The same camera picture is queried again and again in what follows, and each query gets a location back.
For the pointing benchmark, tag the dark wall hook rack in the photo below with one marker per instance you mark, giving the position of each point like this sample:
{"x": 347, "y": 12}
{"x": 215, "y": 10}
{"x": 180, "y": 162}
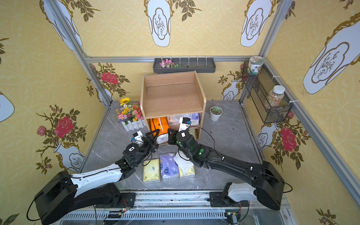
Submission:
{"x": 198, "y": 64}

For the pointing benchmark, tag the printed lidded jar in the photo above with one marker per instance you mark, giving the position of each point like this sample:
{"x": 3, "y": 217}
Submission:
{"x": 255, "y": 64}

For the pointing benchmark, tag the wooden three-tier shelf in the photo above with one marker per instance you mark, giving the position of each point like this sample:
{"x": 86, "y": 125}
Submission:
{"x": 172, "y": 94}

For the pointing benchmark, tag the black wire wall basket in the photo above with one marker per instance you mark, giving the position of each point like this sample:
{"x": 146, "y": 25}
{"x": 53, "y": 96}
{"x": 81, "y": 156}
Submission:
{"x": 259, "y": 87}

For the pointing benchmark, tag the small cactus white pot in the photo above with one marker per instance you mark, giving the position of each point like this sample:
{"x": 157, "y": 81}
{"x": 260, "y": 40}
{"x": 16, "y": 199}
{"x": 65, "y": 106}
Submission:
{"x": 215, "y": 113}

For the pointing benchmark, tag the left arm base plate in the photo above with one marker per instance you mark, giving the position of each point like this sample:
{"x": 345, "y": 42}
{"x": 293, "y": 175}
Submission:
{"x": 124, "y": 200}

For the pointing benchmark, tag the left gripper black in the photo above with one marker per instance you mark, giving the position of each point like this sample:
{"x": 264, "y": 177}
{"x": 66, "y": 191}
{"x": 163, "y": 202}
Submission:
{"x": 149, "y": 141}

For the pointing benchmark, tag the green-yellow tissue pack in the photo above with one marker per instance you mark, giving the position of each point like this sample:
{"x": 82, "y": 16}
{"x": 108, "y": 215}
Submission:
{"x": 151, "y": 171}

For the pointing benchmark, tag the artificial flowers white fence planter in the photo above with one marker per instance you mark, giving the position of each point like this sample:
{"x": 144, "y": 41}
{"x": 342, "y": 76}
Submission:
{"x": 130, "y": 115}

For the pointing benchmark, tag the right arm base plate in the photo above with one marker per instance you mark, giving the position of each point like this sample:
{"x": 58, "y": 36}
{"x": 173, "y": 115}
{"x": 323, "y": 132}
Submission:
{"x": 225, "y": 200}

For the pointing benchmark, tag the orange tissue pack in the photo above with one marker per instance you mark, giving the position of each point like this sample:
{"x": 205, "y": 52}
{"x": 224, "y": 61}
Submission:
{"x": 163, "y": 126}

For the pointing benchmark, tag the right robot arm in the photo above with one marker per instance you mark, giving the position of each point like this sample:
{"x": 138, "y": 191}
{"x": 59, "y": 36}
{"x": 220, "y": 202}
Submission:
{"x": 264, "y": 178}

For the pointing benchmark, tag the clear jar white lid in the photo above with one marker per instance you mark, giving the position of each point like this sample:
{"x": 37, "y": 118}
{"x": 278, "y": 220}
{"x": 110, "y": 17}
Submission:
{"x": 275, "y": 96}

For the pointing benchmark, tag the yellow tissue pack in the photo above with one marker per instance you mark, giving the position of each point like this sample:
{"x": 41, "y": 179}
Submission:
{"x": 185, "y": 166}

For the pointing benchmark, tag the pink flower on rack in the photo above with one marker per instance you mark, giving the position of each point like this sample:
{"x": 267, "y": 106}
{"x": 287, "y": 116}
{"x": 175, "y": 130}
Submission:
{"x": 168, "y": 64}

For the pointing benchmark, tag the yellow floral pack bottom shelf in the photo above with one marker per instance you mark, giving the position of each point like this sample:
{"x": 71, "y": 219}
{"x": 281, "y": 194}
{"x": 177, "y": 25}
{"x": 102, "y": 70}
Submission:
{"x": 193, "y": 132}

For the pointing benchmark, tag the white purple tissue pack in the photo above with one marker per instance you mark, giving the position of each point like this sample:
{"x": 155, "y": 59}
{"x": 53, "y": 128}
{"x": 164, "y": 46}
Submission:
{"x": 194, "y": 118}

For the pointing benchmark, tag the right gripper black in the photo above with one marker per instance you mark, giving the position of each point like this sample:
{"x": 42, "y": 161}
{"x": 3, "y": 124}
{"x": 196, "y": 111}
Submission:
{"x": 175, "y": 136}

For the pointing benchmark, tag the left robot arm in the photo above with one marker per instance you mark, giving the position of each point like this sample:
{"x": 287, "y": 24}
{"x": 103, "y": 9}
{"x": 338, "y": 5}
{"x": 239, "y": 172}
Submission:
{"x": 66, "y": 193}

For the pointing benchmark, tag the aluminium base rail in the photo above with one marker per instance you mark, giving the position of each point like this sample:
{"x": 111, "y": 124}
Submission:
{"x": 162, "y": 206}

